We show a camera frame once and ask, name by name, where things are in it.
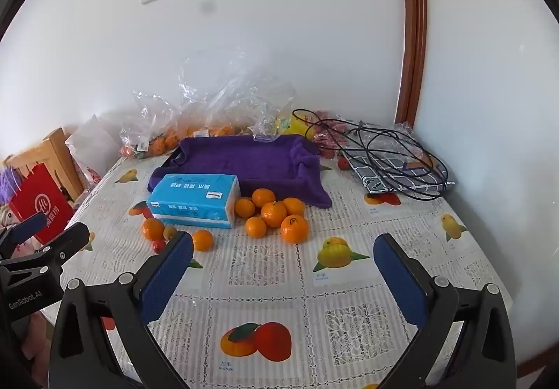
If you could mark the blue tissue pack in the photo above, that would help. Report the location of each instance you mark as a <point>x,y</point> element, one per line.
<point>192,201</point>

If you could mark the checkered cloth pack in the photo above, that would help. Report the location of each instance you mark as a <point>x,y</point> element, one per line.
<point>384,173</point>

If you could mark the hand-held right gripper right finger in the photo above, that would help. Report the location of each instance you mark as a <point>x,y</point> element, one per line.
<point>399,284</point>

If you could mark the wooden door frame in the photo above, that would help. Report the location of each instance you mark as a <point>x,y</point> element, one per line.
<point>412,22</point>

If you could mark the red paper bag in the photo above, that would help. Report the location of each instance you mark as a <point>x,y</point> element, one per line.
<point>39,201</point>

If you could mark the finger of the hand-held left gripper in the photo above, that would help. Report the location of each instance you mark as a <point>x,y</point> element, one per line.
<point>70,238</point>
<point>26,228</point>

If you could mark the purple fuzzy item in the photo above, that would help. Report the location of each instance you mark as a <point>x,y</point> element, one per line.
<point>6,188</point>

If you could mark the small red fruit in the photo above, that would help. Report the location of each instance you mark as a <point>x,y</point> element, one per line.
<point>343,163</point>
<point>158,246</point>

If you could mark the white plastic bag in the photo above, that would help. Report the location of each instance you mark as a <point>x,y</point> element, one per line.
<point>91,140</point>

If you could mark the fruit-printed tablecloth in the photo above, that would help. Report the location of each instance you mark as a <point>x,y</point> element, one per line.
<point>279,284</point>

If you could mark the orange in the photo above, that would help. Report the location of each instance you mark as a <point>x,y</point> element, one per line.
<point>293,206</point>
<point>263,198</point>
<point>244,208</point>
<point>274,214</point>
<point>256,226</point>
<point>294,229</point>
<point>203,239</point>
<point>153,228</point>

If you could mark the clear bag of yellow fruit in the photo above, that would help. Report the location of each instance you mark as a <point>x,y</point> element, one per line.
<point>297,125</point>

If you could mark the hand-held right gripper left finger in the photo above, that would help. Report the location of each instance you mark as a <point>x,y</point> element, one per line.
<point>168,280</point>

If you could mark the large clear plastic bag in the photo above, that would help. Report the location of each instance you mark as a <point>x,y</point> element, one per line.
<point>227,101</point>

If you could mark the wooden chair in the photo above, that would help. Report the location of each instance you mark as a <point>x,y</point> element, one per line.
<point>54,149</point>

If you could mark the crumpled clear plastic bag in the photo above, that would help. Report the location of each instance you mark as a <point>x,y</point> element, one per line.
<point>148,127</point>

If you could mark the bag of red fruit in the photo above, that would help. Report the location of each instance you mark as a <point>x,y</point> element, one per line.
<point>325,142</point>

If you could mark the small yellow fruit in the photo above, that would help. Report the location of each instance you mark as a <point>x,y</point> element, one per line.
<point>169,233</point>

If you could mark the purple towel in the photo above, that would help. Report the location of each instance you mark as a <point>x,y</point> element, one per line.
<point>244,162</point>

